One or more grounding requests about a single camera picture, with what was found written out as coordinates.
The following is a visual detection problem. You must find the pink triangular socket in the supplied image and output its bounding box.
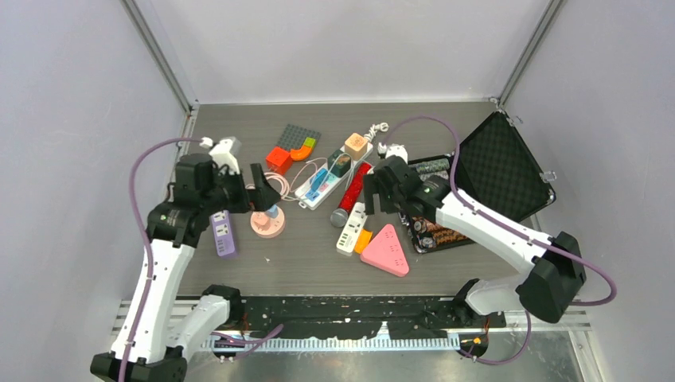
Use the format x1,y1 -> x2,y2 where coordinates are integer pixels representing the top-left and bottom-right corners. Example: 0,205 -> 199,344
360,224 -> 410,277

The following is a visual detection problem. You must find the orange curved block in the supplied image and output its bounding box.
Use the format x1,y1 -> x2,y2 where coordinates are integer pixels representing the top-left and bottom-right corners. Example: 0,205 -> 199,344
290,137 -> 316,162

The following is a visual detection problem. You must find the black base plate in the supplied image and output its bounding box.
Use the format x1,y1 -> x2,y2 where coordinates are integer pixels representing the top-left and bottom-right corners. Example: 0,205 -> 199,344
224,296 -> 506,340

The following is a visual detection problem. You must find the red glitter microphone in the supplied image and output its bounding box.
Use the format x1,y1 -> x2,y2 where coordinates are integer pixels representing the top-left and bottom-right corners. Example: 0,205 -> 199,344
330,162 -> 373,228

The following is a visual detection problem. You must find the pink coiled cord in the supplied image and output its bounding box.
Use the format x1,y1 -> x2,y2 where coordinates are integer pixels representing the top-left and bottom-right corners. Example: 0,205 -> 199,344
244,171 -> 293,202

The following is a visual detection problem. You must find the beige cube adapter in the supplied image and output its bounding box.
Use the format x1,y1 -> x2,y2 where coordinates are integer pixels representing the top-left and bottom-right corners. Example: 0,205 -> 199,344
344,133 -> 369,161

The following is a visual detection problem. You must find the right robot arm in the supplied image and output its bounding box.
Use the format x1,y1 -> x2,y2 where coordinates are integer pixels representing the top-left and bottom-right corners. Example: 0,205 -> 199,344
363,156 -> 586,327

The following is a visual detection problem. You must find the red cube adapter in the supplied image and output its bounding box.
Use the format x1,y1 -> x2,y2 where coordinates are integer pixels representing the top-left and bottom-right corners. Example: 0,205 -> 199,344
266,146 -> 293,175

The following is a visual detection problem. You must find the blue plug adapter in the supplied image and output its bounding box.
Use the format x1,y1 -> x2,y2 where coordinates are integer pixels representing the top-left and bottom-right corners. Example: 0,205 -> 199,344
309,168 -> 328,193

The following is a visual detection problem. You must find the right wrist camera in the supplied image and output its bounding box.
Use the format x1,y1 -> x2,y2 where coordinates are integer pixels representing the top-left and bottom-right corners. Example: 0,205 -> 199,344
377,143 -> 408,163

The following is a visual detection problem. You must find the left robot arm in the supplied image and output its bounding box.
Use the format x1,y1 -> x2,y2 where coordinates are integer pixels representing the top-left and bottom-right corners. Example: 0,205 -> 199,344
90,154 -> 280,381

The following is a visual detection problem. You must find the black poker chip case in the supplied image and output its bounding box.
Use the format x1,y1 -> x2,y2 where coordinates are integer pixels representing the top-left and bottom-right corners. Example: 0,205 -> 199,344
399,111 -> 556,254

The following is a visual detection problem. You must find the light blue charger plug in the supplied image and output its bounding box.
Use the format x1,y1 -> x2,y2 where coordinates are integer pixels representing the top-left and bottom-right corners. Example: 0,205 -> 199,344
265,205 -> 279,220

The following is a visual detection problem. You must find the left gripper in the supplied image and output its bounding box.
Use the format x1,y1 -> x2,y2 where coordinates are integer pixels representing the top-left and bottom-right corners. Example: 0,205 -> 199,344
202,162 -> 280,215

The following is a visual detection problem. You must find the grey building baseplate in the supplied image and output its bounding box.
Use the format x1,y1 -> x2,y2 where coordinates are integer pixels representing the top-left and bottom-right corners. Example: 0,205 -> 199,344
276,124 -> 322,151

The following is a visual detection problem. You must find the small white power strip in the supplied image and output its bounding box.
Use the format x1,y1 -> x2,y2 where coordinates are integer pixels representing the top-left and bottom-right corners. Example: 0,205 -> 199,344
336,202 -> 368,256

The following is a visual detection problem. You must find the pink round socket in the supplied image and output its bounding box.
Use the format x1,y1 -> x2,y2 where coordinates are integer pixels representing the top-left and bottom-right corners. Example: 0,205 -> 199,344
250,209 -> 286,239

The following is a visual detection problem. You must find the purple power strip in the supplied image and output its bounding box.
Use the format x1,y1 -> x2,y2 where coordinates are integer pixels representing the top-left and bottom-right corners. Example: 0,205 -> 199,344
210,210 -> 237,259

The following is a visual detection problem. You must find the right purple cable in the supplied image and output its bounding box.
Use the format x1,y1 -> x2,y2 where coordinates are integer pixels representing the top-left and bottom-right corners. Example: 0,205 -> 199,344
379,115 -> 618,368

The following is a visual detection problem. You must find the white multicolour power strip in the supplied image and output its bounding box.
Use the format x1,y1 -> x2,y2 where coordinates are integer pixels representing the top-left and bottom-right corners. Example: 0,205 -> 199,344
295,142 -> 373,210

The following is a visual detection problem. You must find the dark green cube adapter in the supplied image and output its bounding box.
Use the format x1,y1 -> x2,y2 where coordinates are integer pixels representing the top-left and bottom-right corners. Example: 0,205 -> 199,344
327,149 -> 352,177

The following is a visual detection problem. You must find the yellow curved block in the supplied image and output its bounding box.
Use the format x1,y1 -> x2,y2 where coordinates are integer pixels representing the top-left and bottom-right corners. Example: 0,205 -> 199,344
353,229 -> 373,255

